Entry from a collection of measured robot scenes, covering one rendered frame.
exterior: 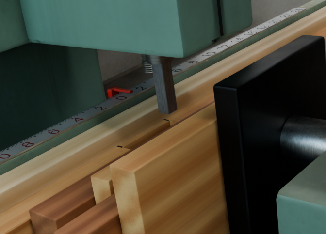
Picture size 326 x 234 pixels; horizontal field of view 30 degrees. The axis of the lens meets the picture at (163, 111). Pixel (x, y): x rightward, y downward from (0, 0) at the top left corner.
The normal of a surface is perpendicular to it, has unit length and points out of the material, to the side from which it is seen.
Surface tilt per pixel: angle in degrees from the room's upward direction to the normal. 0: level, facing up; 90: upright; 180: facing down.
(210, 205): 90
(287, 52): 0
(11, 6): 90
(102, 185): 90
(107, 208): 0
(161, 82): 90
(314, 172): 0
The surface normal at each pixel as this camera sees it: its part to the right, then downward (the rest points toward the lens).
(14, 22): 0.75, 0.14
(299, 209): -0.65, 0.36
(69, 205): -0.14, -0.92
